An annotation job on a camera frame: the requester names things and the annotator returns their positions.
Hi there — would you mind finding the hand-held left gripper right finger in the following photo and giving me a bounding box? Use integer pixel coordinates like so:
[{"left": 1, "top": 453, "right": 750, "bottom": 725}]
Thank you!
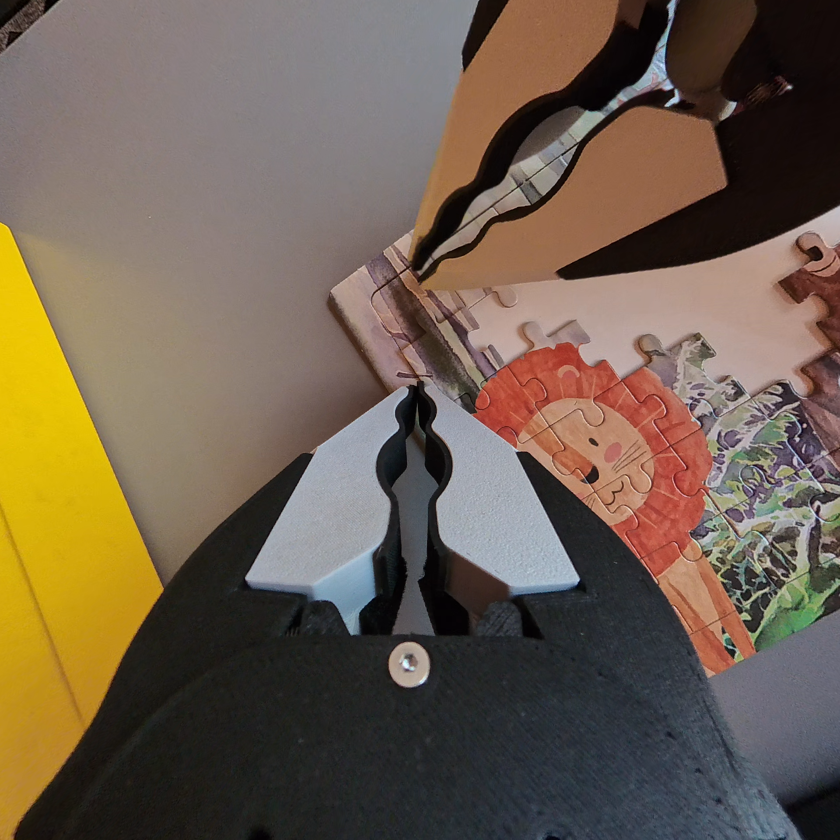
[{"left": 416, "top": 382, "right": 581, "bottom": 634}]

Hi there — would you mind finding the black mesh chair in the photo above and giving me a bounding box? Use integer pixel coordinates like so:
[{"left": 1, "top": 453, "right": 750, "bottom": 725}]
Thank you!
[{"left": 771, "top": 735, "right": 840, "bottom": 840}]

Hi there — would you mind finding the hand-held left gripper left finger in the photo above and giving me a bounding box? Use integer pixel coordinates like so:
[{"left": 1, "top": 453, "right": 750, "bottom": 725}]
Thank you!
[{"left": 244, "top": 386, "right": 421, "bottom": 634}]

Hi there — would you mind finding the partly assembled jigsaw puzzle board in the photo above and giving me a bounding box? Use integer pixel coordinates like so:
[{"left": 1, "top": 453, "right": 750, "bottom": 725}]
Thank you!
[{"left": 330, "top": 0, "right": 840, "bottom": 677}]

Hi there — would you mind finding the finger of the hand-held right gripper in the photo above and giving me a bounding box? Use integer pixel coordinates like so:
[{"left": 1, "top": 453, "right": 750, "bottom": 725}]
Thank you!
[
  {"left": 408, "top": 0, "right": 670, "bottom": 273},
  {"left": 420, "top": 0, "right": 756, "bottom": 291}
]

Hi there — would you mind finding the grey desk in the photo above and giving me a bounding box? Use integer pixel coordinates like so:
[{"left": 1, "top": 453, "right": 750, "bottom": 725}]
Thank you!
[{"left": 0, "top": 0, "right": 840, "bottom": 788}]

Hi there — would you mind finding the yellow plastic bin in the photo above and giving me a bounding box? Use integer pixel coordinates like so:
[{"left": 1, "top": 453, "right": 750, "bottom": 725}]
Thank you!
[{"left": 0, "top": 223, "right": 164, "bottom": 840}]

